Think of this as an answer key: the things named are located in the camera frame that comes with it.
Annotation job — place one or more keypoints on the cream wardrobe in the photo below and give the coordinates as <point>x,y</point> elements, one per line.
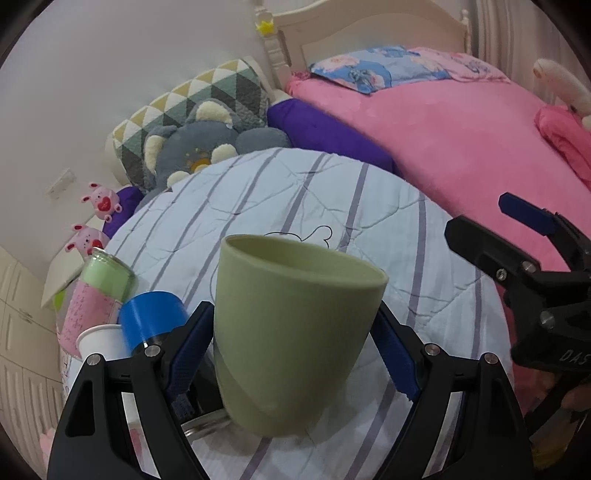
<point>31,388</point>

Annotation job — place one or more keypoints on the white nightstand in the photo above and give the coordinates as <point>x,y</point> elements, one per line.
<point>66,265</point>

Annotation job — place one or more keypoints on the striped white quilt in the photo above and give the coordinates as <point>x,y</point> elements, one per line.
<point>355,434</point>

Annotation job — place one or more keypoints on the white curtain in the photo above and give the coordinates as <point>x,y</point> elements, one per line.
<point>514,34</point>

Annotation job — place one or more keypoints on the pink fluffy blanket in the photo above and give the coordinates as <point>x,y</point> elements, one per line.
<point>46,442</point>

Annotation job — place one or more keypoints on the front pink pig toy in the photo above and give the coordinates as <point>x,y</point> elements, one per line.
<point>85,239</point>

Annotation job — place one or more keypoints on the white paper cup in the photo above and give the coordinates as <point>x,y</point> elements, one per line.
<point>106,340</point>

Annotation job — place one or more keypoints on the rear pink pig toy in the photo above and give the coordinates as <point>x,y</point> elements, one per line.
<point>105,201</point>

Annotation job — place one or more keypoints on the wall socket panel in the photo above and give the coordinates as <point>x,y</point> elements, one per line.
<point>61,184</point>

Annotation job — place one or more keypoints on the pink pig toy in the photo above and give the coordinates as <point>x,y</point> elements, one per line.
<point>105,201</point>
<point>85,239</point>

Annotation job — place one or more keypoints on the grey cat plush pillow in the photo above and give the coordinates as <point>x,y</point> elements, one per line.
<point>209,135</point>

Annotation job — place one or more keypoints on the pink and green tall cup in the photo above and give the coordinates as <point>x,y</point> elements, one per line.
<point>105,283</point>

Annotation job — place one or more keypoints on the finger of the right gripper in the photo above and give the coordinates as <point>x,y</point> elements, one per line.
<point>540,220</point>
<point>508,265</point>

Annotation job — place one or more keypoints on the blue cartoon pillow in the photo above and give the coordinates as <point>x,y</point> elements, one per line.
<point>376,69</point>

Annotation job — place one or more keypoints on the dark blue metal can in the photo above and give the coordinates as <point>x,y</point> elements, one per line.
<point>160,319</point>

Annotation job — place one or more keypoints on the pink bed blanket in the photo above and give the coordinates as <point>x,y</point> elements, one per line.
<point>461,145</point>

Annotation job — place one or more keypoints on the pink cartoon pillow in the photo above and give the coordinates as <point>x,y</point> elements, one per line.
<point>461,66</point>

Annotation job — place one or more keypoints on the yellow star sticker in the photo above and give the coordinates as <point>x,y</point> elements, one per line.
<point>265,28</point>

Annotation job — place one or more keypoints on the cream bed headboard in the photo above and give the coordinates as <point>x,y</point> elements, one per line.
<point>328,28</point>

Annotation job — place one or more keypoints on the purple bolster pillow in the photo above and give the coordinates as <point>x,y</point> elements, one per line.
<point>323,133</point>

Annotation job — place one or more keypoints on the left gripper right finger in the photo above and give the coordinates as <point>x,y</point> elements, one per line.
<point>489,440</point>

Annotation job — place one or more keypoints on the olive green plastic cup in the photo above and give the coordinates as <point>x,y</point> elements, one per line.
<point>290,320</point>

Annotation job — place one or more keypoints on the triangle pattern cushion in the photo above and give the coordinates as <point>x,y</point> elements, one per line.
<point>238,83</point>

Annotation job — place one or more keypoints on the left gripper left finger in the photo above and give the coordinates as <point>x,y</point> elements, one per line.
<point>92,440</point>

